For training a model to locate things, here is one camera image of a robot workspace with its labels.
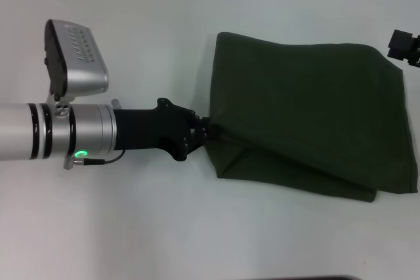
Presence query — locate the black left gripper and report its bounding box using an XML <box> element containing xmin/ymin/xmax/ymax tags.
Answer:
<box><xmin>113</xmin><ymin>97</ymin><xmax>218</xmax><ymax>162</ymax></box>

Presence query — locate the dark green FREE t-shirt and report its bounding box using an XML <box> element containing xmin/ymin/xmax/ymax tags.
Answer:
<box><xmin>207</xmin><ymin>31</ymin><xmax>420</xmax><ymax>204</ymax></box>

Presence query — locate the grey cable with metal plug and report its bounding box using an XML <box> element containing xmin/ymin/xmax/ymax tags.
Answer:
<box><xmin>64</xmin><ymin>150</ymin><xmax>126</xmax><ymax>170</ymax></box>

